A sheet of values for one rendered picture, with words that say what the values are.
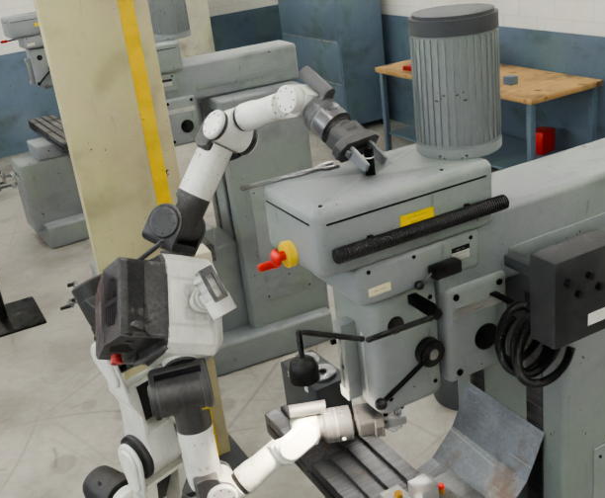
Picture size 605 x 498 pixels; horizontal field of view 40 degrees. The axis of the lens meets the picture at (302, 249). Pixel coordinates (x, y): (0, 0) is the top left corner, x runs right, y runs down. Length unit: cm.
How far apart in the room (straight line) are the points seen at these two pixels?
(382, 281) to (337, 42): 741
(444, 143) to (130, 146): 182
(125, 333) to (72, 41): 163
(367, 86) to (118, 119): 617
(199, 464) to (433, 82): 107
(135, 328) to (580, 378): 111
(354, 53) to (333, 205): 755
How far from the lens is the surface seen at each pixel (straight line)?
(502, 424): 243
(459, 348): 205
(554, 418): 228
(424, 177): 183
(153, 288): 205
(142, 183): 351
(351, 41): 920
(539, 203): 208
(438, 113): 191
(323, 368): 257
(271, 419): 273
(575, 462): 236
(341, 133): 187
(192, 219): 214
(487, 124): 193
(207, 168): 213
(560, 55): 749
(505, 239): 204
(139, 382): 242
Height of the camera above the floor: 248
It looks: 23 degrees down
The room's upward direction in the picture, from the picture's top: 7 degrees counter-clockwise
